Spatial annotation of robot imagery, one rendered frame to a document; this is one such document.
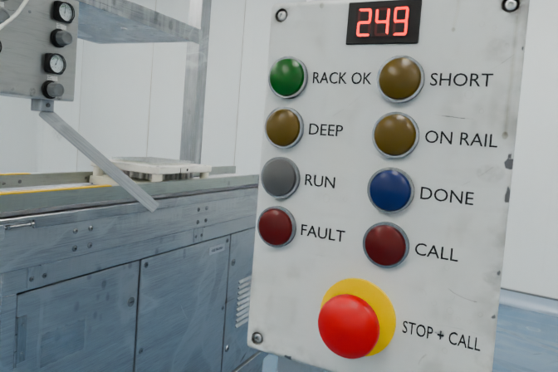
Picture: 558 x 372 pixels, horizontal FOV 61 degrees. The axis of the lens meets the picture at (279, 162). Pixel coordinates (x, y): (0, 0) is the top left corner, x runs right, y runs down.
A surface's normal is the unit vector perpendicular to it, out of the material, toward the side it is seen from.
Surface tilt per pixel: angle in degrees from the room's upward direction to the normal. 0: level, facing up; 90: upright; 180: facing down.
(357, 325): 87
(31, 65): 90
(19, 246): 90
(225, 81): 90
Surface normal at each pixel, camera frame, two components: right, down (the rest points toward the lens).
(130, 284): 0.90, 0.09
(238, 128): -0.52, 0.00
